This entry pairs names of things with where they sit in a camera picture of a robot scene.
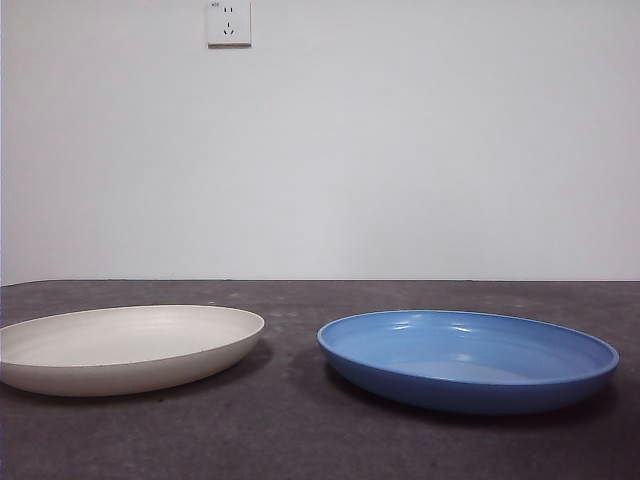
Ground blue round plate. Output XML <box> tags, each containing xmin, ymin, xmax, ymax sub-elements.
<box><xmin>316</xmin><ymin>309</ymin><xmax>621</xmax><ymax>416</ymax></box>

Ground white round plate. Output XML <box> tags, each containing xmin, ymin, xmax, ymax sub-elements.
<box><xmin>0</xmin><ymin>304</ymin><xmax>266</xmax><ymax>398</ymax></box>

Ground white wall power socket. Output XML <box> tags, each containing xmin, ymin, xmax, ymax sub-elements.
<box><xmin>207</xmin><ymin>0</ymin><xmax>253</xmax><ymax>50</ymax></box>

